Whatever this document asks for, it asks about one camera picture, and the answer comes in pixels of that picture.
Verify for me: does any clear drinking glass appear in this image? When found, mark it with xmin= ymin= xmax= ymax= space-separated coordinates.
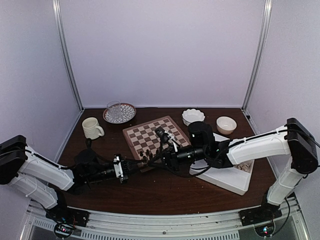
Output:
xmin=107 ymin=100 xmax=122 ymax=119

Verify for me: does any black cable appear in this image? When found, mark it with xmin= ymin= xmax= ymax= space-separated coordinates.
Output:
xmin=84 ymin=138 xmax=116 ymax=166
xmin=159 ymin=139 xmax=238 ymax=178

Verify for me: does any white foam tray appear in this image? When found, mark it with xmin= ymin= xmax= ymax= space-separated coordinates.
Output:
xmin=194 ymin=132 xmax=255 ymax=196

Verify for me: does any left black cable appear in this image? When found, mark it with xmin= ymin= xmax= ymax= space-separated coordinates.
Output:
xmin=84 ymin=138 xmax=116 ymax=166

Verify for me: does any right aluminium frame post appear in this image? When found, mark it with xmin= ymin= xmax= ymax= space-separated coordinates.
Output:
xmin=241 ymin=0 xmax=273 ymax=113

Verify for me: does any aluminium frame post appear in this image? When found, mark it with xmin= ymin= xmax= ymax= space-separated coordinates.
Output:
xmin=52 ymin=0 xmax=84 ymax=112
xmin=241 ymin=0 xmax=273 ymax=113

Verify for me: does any white fluted bowl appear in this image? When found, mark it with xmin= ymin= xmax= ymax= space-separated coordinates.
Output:
xmin=181 ymin=108 xmax=206 ymax=126

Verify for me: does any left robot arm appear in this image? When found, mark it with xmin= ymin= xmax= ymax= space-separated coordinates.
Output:
xmin=0 ymin=135 xmax=143 ymax=224

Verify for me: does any front aluminium rail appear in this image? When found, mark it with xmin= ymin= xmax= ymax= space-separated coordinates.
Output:
xmin=18 ymin=199 xmax=311 ymax=240

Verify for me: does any wooden chess board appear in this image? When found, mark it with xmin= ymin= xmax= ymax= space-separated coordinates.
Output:
xmin=122 ymin=115 xmax=190 ymax=161

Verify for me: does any left aluminium frame post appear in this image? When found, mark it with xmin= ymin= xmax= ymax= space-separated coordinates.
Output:
xmin=52 ymin=0 xmax=84 ymax=112

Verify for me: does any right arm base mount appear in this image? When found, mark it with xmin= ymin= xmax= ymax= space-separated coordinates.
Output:
xmin=239 ymin=207 xmax=282 ymax=238

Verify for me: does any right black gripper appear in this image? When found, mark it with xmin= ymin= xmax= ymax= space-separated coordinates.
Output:
xmin=148 ymin=145 xmax=208 ymax=173

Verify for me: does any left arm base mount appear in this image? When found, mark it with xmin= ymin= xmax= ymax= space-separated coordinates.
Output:
xmin=44 ymin=207 xmax=90 ymax=239

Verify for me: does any dark chess piece corner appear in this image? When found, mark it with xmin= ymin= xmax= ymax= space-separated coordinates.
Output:
xmin=142 ymin=156 xmax=148 ymax=163

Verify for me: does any light chess pieces pile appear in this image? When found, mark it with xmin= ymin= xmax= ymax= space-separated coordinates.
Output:
xmin=234 ymin=161 xmax=253 ymax=173

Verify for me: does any cream round bowl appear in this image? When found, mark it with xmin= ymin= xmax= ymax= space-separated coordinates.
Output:
xmin=216 ymin=116 xmax=237 ymax=135

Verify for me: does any patterned ceramic plate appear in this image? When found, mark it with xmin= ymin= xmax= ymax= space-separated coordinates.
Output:
xmin=102 ymin=102 xmax=137 ymax=124

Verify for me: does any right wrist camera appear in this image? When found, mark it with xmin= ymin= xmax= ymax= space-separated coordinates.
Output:
xmin=155 ymin=126 xmax=181 ymax=152

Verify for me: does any right black cable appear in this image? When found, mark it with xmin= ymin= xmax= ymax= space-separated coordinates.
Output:
xmin=159 ymin=139 xmax=238 ymax=178

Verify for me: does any cream ribbed mug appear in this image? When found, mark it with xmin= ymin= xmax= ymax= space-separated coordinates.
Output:
xmin=82 ymin=117 xmax=105 ymax=140

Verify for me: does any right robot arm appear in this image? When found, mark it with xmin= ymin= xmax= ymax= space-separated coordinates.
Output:
xmin=147 ymin=118 xmax=320 ymax=224

